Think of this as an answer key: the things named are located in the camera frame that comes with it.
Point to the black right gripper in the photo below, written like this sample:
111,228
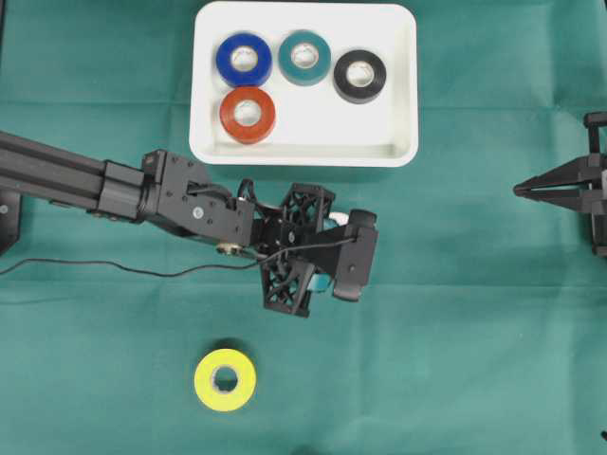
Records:
581,170

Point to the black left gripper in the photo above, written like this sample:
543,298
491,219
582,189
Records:
289,242

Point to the white tape roll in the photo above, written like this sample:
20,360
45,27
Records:
336,219

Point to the red tape roll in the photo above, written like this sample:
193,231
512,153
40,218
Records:
247,114

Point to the yellow tape roll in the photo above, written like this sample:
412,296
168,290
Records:
224,380

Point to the black tape roll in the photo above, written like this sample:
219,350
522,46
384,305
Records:
359,76

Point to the green tape roll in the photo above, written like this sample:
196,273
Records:
304,58

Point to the blue tape roll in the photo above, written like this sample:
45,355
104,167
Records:
244,59

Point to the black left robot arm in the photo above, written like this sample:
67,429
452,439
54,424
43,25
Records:
175,194

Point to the white plastic case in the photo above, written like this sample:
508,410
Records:
314,126

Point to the green table cloth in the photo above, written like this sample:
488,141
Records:
482,330

